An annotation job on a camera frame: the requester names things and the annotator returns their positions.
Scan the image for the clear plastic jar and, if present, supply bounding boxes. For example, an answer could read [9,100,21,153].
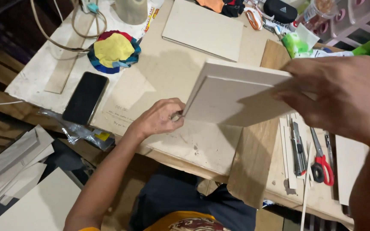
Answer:
[304,0,338,24]

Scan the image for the large beige cardboard work mat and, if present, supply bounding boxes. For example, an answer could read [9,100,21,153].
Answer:
[90,0,293,180]

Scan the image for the clear tape roll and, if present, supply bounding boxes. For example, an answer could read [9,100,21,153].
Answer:
[114,0,148,25]

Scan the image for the grey cardboard panel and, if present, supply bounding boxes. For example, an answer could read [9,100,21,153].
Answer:
[335,135,370,206]

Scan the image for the clear plastic wrapper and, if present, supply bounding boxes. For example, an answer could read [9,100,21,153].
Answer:
[37,108,115,151]

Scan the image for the black glasses case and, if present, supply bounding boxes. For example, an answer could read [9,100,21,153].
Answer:
[263,0,298,24]

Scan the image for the narrow cardboard strip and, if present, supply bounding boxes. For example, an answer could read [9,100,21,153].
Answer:
[44,13,95,94]

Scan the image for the brown wooden plank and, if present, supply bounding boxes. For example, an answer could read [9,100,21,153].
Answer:
[227,39,292,210]

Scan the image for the grey utility knife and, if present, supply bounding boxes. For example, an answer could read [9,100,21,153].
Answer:
[290,121,307,177]

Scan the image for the green wet wipes packet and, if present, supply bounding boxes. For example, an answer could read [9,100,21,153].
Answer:
[282,32,311,59]

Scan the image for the black smartphone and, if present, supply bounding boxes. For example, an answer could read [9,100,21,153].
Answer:
[62,71,110,126]

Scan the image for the flat grey cardboard sheet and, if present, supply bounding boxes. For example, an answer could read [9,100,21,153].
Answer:
[162,0,248,63]

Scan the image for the white power strip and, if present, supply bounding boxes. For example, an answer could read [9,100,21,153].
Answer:
[81,0,100,14]

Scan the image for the person's right hand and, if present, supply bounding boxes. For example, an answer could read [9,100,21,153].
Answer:
[270,55,370,144]

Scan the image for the person's yellow shirt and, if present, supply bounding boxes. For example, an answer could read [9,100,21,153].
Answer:
[79,211,230,231]

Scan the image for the beige power cable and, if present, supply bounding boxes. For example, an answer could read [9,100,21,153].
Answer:
[30,0,108,52]

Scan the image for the colourful cloth scrap bundle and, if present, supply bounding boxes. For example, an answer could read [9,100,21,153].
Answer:
[87,30,142,74]

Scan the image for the person's dark shorts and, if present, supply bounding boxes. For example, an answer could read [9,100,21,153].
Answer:
[129,165,257,231]

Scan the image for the orange and black cloth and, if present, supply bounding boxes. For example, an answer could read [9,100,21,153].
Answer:
[195,0,246,18]

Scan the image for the orange handled scissors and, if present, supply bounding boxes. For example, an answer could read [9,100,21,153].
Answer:
[244,7,264,31]

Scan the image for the grey cardboard cover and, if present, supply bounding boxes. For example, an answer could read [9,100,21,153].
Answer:
[183,58,317,127]

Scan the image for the red handled scissors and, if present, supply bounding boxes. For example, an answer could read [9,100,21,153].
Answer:
[310,127,335,187]

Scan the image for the pink plastic rack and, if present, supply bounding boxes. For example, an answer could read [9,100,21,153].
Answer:
[313,0,370,47]

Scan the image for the metal tool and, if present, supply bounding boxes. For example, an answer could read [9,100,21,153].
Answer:
[324,131,334,170]

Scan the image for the person's left hand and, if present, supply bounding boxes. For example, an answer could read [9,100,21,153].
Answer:
[134,98,186,137]

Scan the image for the pile of grey cardboard sheets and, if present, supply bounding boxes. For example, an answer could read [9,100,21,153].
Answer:
[0,124,55,214]

